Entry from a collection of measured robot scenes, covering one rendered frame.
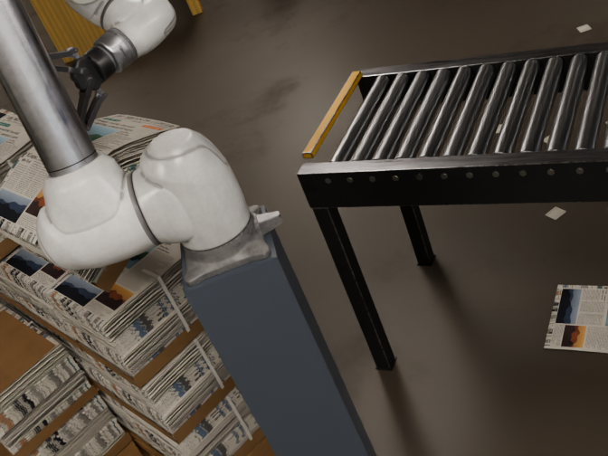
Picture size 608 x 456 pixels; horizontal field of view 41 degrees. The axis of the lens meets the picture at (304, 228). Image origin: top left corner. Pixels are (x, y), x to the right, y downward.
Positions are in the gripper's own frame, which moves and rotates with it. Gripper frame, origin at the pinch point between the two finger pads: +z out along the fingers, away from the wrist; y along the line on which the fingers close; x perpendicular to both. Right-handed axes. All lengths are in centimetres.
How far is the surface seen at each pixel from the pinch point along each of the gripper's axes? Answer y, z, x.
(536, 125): 58, -82, -63
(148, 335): 58, 13, -8
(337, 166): 55, -52, -21
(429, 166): 56, -59, -46
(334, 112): 54, -71, -4
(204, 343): 74, 3, -8
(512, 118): 58, -83, -55
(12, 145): 23, -6, 54
